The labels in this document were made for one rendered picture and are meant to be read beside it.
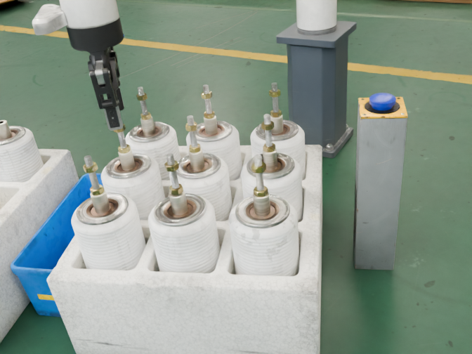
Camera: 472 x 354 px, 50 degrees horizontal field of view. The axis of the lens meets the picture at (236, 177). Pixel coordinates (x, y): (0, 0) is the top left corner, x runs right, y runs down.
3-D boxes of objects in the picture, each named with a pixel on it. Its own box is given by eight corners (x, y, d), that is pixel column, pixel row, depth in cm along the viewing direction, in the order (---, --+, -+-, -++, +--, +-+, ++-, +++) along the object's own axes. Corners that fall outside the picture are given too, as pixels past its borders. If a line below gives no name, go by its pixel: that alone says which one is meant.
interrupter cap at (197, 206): (218, 206, 73) (217, 202, 73) (180, 235, 69) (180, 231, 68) (180, 191, 78) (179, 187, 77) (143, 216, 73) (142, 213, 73)
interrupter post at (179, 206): (192, 210, 73) (189, 191, 71) (180, 218, 72) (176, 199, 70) (180, 205, 75) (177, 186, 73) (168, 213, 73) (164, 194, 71)
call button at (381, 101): (367, 104, 82) (368, 92, 81) (393, 103, 82) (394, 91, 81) (369, 114, 79) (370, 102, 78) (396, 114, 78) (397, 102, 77)
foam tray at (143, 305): (147, 215, 116) (130, 145, 106) (322, 218, 109) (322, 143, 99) (77, 359, 84) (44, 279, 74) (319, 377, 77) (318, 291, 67)
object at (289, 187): (295, 277, 85) (291, 187, 75) (241, 266, 88) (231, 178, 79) (310, 241, 92) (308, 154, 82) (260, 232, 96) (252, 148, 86)
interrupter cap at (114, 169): (119, 154, 89) (118, 151, 89) (159, 157, 87) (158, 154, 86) (97, 178, 83) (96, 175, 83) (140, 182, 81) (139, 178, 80)
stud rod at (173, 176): (174, 203, 72) (165, 156, 68) (175, 199, 73) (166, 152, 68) (181, 202, 72) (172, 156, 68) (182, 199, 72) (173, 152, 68)
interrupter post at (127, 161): (126, 164, 86) (121, 147, 84) (138, 164, 86) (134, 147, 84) (119, 171, 84) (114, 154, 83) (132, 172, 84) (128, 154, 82)
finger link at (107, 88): (88, 69, 69) (99, 103, 74) (88, 76, 68) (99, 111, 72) (108, 65, 70) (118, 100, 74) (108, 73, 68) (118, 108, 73)
